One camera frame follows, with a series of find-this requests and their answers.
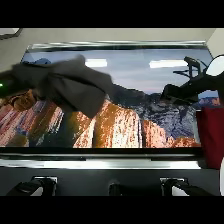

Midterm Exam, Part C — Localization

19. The grey garment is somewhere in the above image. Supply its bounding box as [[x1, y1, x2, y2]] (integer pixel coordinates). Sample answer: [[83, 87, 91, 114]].
[[0, 54, 149, 120]]

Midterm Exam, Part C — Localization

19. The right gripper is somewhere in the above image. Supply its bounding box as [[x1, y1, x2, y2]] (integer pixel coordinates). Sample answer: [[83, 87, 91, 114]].
[[160, 83, 201, 106]]

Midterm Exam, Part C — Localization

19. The red garment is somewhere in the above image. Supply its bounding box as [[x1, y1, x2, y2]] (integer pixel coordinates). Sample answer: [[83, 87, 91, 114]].
[[195, 106, 224, 170]]

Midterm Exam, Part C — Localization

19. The silver frame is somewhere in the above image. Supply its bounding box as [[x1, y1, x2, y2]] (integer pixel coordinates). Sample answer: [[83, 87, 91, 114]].
[[0, 153, 224, 197]]

